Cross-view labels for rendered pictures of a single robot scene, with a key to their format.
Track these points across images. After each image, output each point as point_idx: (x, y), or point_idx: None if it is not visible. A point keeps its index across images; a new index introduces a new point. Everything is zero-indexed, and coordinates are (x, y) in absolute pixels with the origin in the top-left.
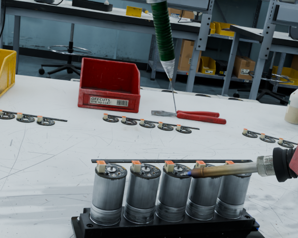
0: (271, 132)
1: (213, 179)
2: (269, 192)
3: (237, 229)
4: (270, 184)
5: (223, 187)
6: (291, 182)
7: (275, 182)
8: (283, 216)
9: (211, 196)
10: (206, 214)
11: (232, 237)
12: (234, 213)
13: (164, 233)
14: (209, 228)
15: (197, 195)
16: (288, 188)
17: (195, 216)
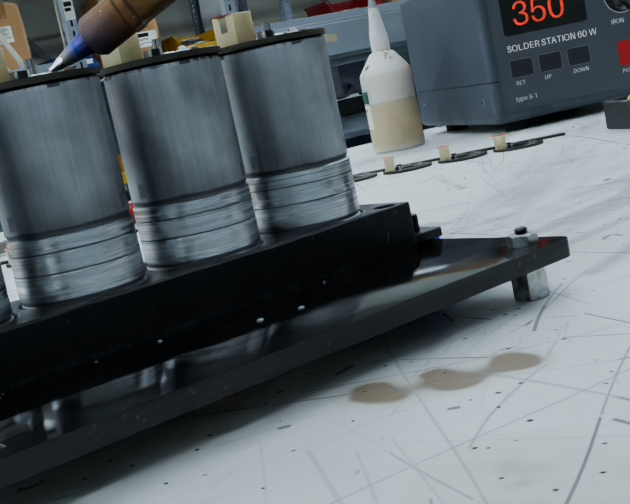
0: (355, 172)
1: (187, 64)
2: (424, 220)
3: (372, 259)
4: (416, 212)
5: (249, 116)
6: (471, 193)
7: (426, 207)
8: (499, 228)
9: (214, 141)
10: (228, 225)
11: (364, 274)
12: (332, 197)
13: (86, 350)
14: (265, 282)
15: (158, 161)
16: (473, 200)
17: (190, 258)
